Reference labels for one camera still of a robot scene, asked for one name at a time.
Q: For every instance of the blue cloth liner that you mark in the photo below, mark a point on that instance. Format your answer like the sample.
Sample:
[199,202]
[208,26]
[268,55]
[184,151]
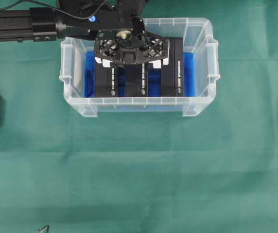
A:
[154,78]

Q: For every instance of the black box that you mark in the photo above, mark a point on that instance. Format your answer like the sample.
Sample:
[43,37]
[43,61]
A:
[172,70]
[106,82]
[136,80]

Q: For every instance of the green table cloth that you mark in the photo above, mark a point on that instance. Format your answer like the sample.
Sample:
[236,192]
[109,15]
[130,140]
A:
[146,172]

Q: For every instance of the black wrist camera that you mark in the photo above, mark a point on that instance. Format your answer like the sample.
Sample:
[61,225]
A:
[84,8]

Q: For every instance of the clear plastic storage case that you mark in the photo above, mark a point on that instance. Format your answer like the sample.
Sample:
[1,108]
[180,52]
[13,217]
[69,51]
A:
[197,34]

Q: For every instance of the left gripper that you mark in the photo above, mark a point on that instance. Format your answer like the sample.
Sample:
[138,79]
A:
[119,38]

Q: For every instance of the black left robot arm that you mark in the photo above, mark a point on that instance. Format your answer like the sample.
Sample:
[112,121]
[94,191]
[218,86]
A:
[40,23]

